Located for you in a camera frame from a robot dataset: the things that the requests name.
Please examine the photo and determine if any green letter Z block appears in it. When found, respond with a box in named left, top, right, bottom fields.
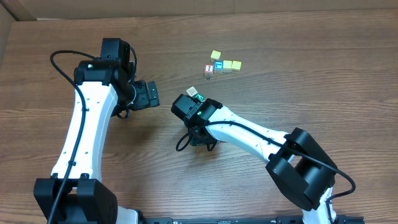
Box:
left=193, top=93, right=205, bottom=102

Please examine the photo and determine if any white letter W block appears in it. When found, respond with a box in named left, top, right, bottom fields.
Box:
left=186, top=86, right=198, bottom=97

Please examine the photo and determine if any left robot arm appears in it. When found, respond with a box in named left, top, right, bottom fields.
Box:
left=34, top=38, right=160, bottom=223

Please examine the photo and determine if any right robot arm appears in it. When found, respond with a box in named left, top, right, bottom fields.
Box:
left=171, top=94, right=337, bottom=223

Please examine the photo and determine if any red letter I block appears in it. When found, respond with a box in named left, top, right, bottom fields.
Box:
left=204, top=65, right=214, bottom=78

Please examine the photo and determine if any blue picture block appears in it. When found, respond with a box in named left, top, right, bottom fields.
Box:
left=214, top=61, right=223, bottom=73

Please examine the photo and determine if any yellow block middle row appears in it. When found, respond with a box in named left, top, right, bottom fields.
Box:
left=223, top=60, right=233, bottom=73

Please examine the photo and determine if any yellow block row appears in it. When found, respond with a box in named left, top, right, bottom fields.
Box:
left=231, top=60, right=242, bottom=73
left=223, top=60, right=233, bottom=73

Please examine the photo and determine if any yellow block far top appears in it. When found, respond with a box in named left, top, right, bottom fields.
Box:
left=210, top=50, right=221, bottom=62

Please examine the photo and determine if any yellow block right row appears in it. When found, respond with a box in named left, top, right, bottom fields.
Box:
left=231, top=60, right=242, bottom=73

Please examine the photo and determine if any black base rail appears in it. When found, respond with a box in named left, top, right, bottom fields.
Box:
left=138, top=215, right=365, bottom=224

